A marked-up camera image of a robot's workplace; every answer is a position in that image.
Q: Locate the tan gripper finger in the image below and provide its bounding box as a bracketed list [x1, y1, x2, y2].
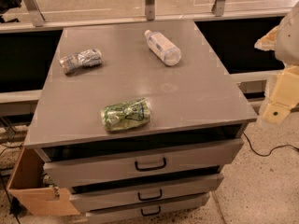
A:
[262, 65, 299, 124]

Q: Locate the clear blue-label plastic bottle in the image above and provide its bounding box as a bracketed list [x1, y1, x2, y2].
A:
[144, 30, 181, 66]

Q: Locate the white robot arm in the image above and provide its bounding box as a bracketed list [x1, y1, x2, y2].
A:
[260, 2, 299, 124]

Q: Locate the grey drawer cabinet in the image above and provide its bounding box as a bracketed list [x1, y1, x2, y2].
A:
[23, 19, 259, 224]

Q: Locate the middle grey drawer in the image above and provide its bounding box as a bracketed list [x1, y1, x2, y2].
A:
[69, 170, 223, 213]

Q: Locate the grey drawer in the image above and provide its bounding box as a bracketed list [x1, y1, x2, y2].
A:
[44, 138, 243, 188]
[86, 193, 209, 224]
[69, 170, 223, 213]

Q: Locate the crushed green can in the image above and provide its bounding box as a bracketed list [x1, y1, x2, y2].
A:
[100, 98, 151, 132]

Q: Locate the bottom grey drawer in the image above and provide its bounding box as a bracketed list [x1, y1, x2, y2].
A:
[86, 193, 209, 224]

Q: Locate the crushed silver blue can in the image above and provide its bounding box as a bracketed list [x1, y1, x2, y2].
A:
[59, 49, 103, 75]

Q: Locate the top grey drawer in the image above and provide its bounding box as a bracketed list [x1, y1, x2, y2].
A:
[44, 138, 243, 188]

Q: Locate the cardboard box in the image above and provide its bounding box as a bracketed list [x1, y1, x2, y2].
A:
[7, 147, 79, 217]

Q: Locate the black object top left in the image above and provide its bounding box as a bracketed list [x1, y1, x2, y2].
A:
[0, 0, 23, 24]

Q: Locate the black floor cable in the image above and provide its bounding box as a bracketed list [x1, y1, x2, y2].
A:
[242, 132, 299, 158]

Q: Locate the metal railing frame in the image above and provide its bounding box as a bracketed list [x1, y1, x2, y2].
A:
[0, 0, 299, 33]

